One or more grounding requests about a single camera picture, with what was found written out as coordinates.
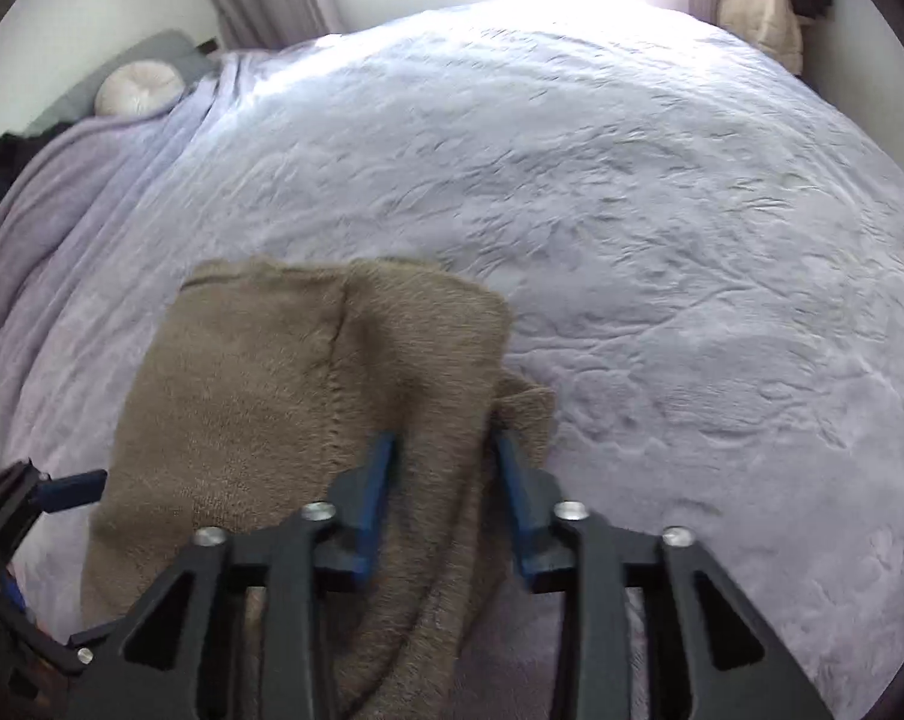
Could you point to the round white cushion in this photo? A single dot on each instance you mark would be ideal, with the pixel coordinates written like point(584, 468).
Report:
point(138, 88)

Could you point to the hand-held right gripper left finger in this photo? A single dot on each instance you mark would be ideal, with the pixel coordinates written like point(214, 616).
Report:
point(373, 495)

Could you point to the dark cloth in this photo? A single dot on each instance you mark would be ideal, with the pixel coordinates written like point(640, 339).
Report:
point(13, 161)

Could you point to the grey padded headboard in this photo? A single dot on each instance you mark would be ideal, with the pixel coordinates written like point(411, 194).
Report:
point(163, 49)

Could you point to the pale lavender embossed blanket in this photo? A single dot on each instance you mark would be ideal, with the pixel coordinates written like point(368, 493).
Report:
point(647, 240)

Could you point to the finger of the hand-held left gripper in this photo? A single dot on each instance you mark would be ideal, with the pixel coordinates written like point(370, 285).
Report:
point(73, 491)
point(54, 649)

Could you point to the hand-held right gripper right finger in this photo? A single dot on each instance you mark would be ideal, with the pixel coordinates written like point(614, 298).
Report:
point(519, 499)

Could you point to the brown knit sweater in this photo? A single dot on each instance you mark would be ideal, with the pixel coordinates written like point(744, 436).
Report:
point(272, 405)

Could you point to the beige hanging coat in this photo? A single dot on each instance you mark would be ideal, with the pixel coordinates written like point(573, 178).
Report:
point(759, 7)

